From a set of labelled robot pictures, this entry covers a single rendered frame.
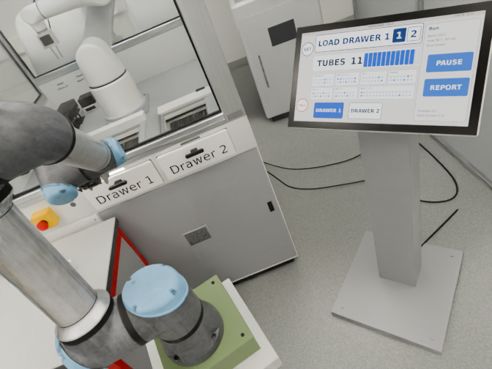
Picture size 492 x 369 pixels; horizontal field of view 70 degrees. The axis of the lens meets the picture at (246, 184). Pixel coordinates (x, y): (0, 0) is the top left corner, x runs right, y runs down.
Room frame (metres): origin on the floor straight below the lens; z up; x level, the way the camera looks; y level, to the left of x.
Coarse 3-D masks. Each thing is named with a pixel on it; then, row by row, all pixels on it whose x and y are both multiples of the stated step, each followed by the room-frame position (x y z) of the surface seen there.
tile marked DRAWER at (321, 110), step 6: (318, 102) 0.94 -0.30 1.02; (324, 102) 0.92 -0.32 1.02; (330, 102) 0.91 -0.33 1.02; (336, 102) 0.89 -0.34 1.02; (342, 102) 0.88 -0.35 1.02; (318, 108) 0.93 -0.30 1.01; (324, 108) 0.91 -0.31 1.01; (330, 108) 0.90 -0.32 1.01; (336, 108) 0.89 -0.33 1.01; (342, 108) 0.87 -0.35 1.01; (318, 114) 0.92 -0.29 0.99; (324, 114) 0.90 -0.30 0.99; (330, 114) 0.89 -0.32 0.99; (336, 114) 0.88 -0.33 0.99; (342, 114) 0.86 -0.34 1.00
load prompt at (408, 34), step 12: (408, 24) 0.86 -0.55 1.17; (420, 24) 0.83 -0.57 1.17; (324, 36) 1.02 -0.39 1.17; (336, 36) 1.00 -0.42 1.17; (348, 36) 0.97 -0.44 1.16; (360, 36) 0.94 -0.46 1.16; (372, 36) 0.91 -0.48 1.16; (384, 36) 0.89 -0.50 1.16; (396, 36) 0.86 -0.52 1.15; (408, 36) 0.84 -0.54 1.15; (420, 36) 0.82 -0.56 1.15; (324, 48) 1.01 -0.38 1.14; (336, 48) 0.98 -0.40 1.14; (348, 48) 0.95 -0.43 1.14; (360, 48) 0.92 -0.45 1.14
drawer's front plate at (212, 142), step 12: (192, 144) 1.19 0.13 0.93; (204, 144) 1.19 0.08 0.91; (216, 144) 1.19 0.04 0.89; (228, 144) 1.18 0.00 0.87; (168, 156) 1.19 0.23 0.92; (180, 156) 1.19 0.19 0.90; (216, 156) 1.19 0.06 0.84; (168, 168) 1.19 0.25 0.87; (180, 168) 1.19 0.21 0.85; (192, 168) 1.19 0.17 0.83
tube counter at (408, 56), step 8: (408, 48) 0.82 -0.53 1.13; (416, 48) 0.81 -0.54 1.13; (352, 56) 0.93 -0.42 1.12; (360, 56) 0.91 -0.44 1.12; (368, 56) 0.89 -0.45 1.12; (376, 56) 0.88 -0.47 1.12; (384, 56) 0.86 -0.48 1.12; (392, 56) 0.84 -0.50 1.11; (400, 56) 0.83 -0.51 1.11; (408, 56) 0.81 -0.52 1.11; (416, 56) 0.80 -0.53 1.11; (352, 64) 0.92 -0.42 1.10; (360, 64) 0.90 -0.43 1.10; (368, 64) 0.88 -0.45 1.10; (376, 64) 0.86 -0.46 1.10; (384, 64) 0.85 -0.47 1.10; (392, 64) 0.83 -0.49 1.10; (400, 64) 0.82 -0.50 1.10; (408, 64) 0.80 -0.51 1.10; (416, 64) 0.79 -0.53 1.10
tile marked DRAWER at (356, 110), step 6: (354, 102) 0.85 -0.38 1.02; (360, 102) 0.84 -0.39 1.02; (366, 102) 0.83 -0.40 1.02; (372, 102) 0.82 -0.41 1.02; (378, 102) 0.81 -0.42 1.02; (348, 108) 0.86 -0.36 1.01; (354, 108) 0.85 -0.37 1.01; (360, 108) 0.83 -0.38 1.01; (366, 108) 0.82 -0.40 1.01; (372, 108) 0.81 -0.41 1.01; (378, 108) 0.80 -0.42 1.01; (348, 114) 0.85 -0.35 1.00; (354, 114) 0.84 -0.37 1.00; (360, 114) 0.82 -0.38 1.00; (366, 114) 0.81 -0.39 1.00; (372, 114) 0.80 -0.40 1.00; (378, 114) 0.79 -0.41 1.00
